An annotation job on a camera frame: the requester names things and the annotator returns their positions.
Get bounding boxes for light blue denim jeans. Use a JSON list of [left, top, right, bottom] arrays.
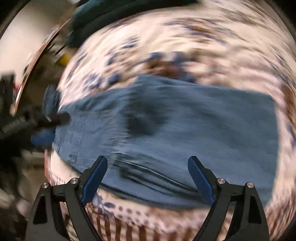
[[53, 75, 278, 209]]

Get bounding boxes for folded dark blue jeans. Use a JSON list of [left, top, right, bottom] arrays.
[[42, 84, 60, 115]]

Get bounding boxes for yellow box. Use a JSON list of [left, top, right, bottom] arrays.
[[55, 53, 72, 66]]

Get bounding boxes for dark teal folded comforter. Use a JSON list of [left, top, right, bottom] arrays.
[[66, 0, 196, 48]]

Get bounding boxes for floral fleece bed blanket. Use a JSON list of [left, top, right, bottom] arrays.
[[46, 1, 295, 240]]

